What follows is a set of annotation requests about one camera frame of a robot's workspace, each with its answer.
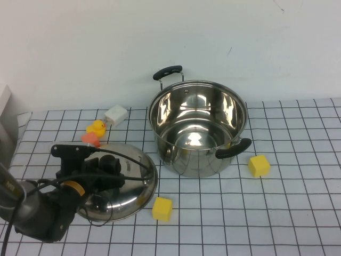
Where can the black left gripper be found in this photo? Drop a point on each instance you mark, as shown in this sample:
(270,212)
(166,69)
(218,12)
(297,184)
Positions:
(106,184)

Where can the stainless steel pot lid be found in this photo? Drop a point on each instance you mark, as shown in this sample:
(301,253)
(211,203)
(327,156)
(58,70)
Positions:
(133,194)

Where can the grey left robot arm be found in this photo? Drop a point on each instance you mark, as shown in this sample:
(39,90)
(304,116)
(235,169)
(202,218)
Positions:
(34,213)

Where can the stainless steel cooking pot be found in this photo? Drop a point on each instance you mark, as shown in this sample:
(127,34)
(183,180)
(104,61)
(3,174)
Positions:
(197,165)

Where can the orange foam block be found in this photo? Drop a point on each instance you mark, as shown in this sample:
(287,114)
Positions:
(90,138)

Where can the yellow rubber duck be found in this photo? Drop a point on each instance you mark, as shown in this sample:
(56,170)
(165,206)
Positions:
(97,129)

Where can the white power adapter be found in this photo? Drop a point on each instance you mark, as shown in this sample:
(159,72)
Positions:
(115,114)

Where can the yellow foam cube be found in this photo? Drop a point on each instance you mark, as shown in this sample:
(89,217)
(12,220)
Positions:
(258,166)
(162,209)

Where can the white box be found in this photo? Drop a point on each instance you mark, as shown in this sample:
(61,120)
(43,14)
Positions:
(6,120)

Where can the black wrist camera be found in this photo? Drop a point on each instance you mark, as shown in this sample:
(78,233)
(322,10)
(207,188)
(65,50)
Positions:
(69,152)

